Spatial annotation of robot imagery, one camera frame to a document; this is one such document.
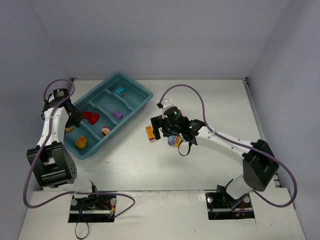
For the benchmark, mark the orange yellow lego brick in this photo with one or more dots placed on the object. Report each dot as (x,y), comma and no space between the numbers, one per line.
(149,132)

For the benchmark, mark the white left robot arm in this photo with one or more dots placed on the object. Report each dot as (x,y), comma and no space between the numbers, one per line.
(53,166)

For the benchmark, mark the small orange lego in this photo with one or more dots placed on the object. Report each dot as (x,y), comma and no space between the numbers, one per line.
(81,142)

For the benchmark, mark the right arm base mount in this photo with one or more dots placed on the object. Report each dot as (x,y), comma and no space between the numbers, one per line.
(222,207)

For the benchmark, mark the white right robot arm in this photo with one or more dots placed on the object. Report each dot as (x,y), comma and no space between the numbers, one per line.
(254,157)

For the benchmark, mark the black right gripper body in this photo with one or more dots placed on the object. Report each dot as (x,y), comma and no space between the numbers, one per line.
(155,126)

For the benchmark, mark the purple oval paw lego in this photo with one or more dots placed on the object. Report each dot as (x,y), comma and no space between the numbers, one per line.
(171,140)

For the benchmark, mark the red L-shaped lego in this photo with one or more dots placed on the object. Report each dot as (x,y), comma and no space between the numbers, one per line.
(94,118)

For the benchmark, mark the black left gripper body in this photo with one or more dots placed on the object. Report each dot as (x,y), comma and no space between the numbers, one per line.
(75,117)

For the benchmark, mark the red boat-shaped lego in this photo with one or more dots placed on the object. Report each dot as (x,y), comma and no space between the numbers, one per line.
(87,114)

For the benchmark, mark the yellow black striped lego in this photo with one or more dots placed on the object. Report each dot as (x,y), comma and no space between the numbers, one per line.
(177,141)

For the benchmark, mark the teal rounded lego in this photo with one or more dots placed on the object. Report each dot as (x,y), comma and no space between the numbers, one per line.
(120,91)

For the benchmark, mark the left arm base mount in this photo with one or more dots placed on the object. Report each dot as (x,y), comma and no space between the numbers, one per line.
(92,208)

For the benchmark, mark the purple rectangular lego brick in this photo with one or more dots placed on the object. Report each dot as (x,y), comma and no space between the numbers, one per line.
(118,114)

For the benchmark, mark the red white lego brick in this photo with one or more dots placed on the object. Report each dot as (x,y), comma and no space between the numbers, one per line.
(105,130)

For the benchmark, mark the teal divided plastic tray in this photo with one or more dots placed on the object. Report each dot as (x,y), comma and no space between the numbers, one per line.
(103,100)

